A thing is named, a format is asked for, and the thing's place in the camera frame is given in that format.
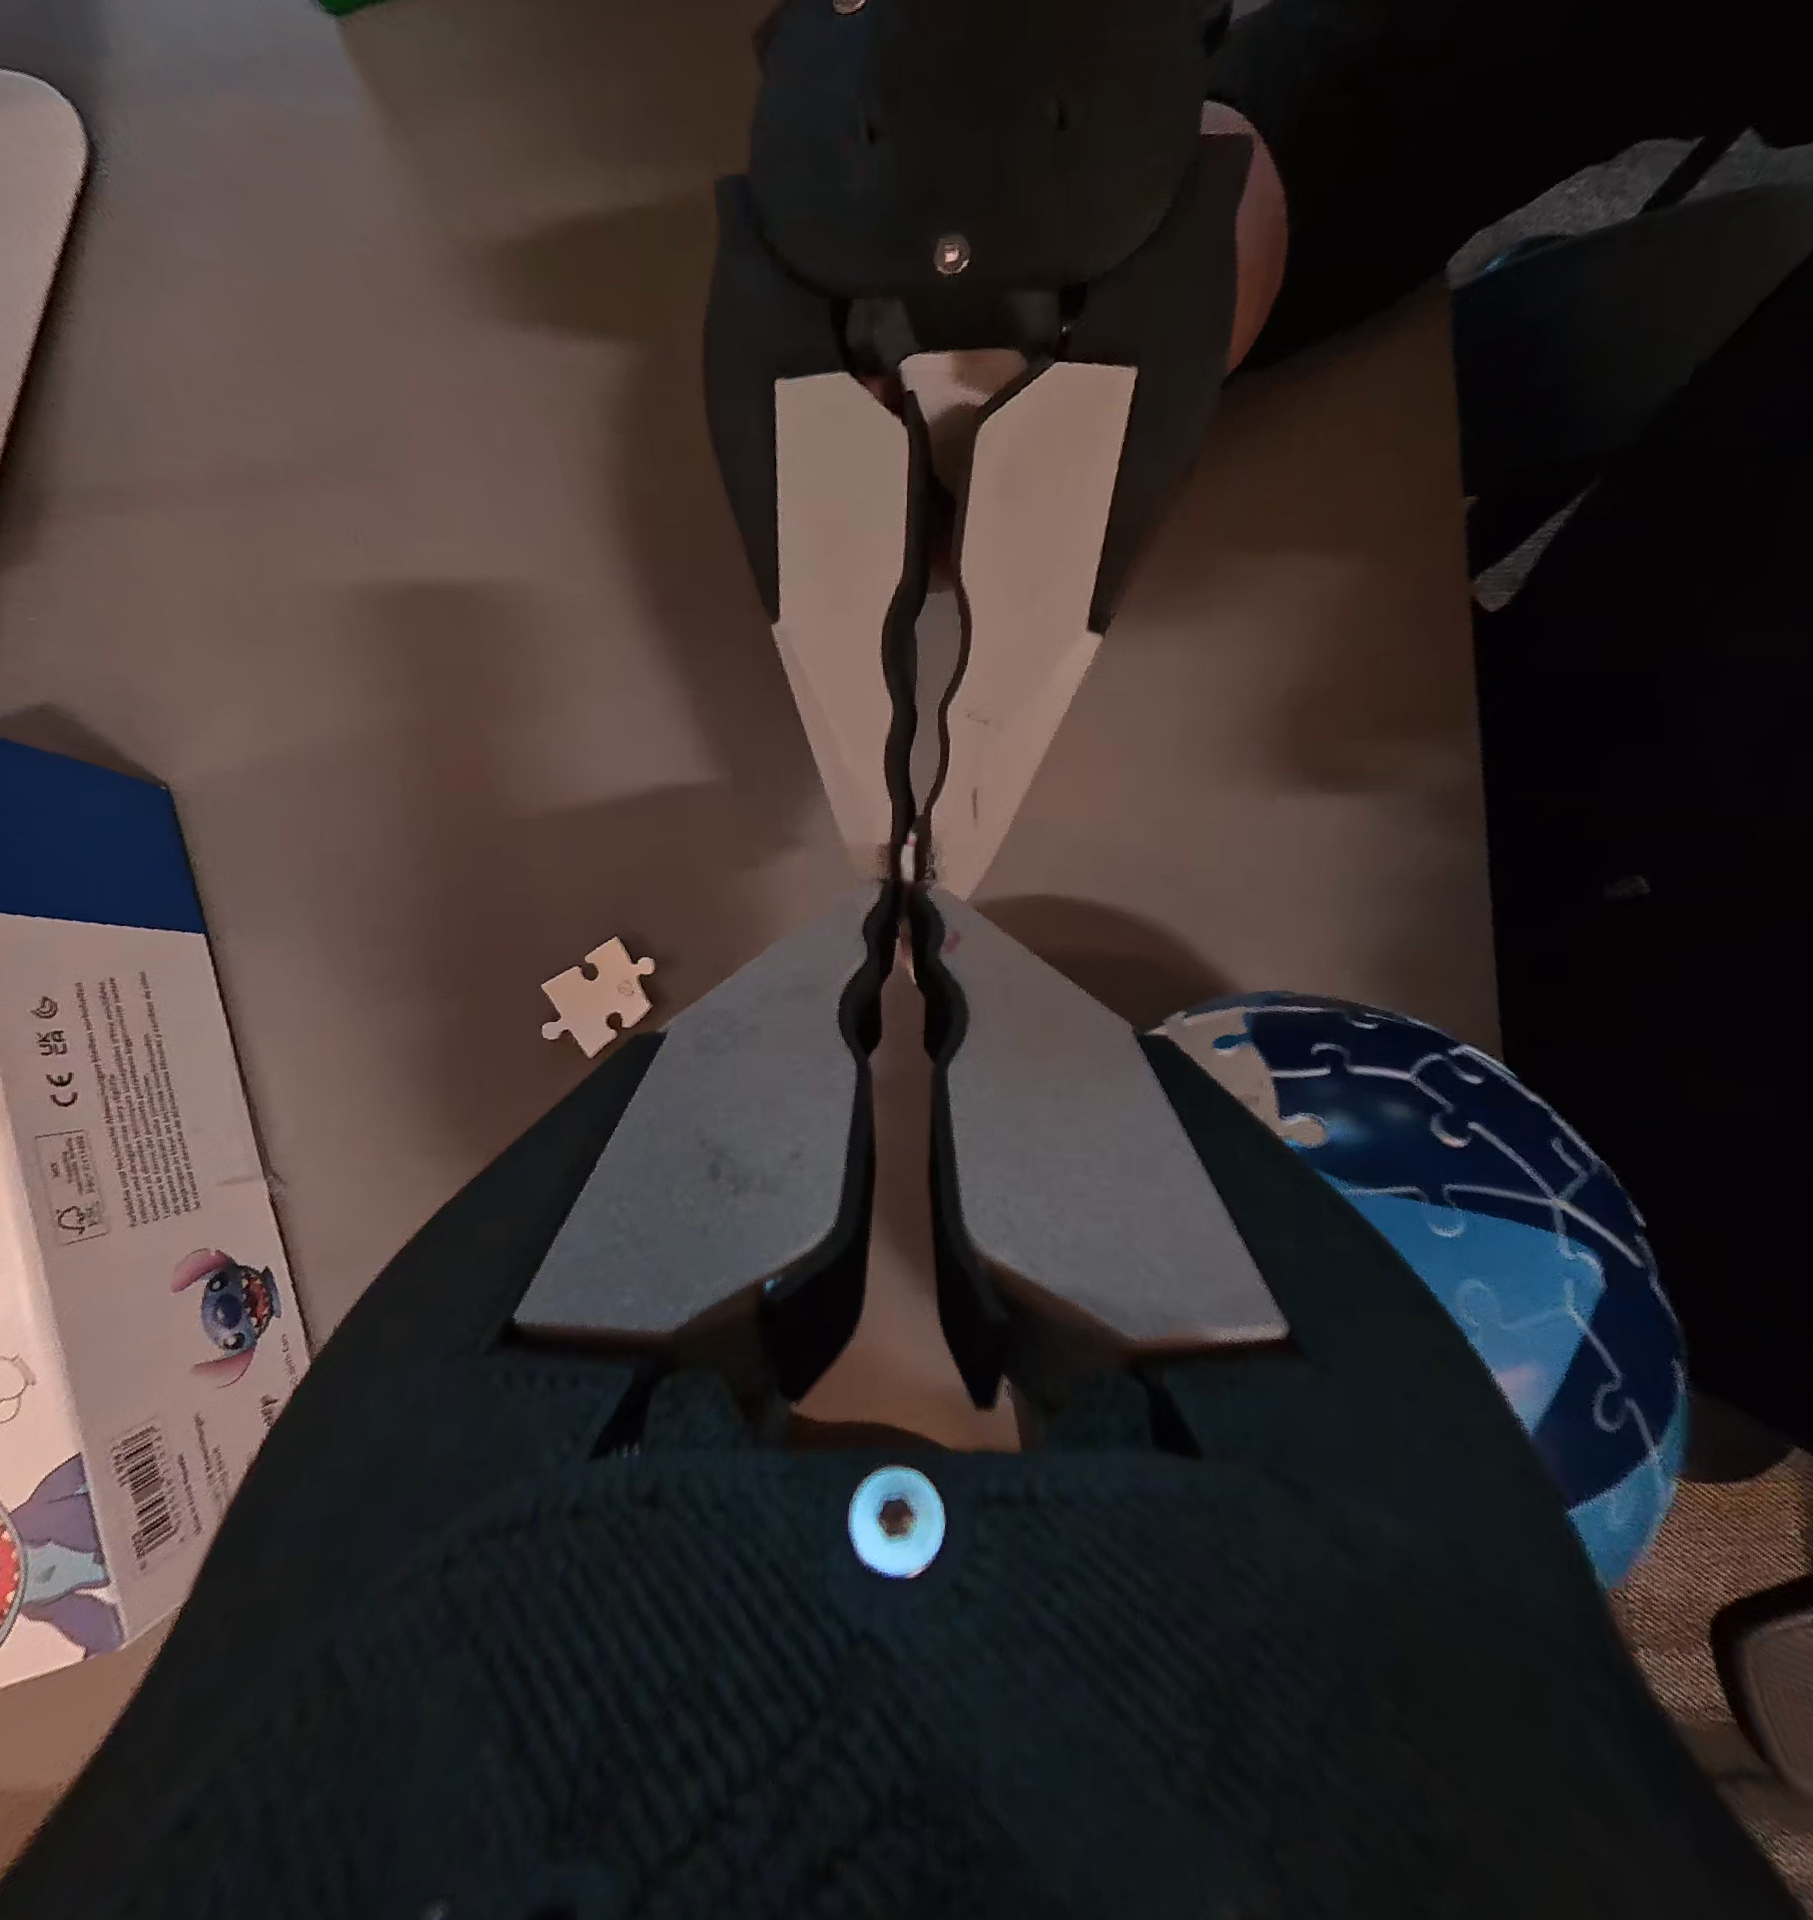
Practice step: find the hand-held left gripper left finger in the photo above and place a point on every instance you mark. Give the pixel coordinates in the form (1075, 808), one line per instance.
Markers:
(696, 1170)

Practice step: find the person's right hand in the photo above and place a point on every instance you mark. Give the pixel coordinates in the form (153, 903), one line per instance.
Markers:
(1254, 241)

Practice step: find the blue puzzle ball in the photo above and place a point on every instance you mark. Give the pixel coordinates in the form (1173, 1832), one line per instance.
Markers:
(1492, 1276)

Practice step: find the white blue puzzle box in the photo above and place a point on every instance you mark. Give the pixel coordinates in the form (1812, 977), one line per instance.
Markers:
(96, 1199)

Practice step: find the person's right forearm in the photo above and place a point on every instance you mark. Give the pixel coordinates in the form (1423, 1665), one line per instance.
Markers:
(1370, 90)

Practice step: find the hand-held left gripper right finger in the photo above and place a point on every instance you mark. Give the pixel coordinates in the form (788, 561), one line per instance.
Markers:
(1102, 1186)

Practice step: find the white puzzle piece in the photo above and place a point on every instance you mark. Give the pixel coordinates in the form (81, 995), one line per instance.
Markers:
(597, 998)
(907, 866)

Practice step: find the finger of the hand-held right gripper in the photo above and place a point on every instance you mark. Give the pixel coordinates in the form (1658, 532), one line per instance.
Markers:
(831, 572)
(1041, 600)

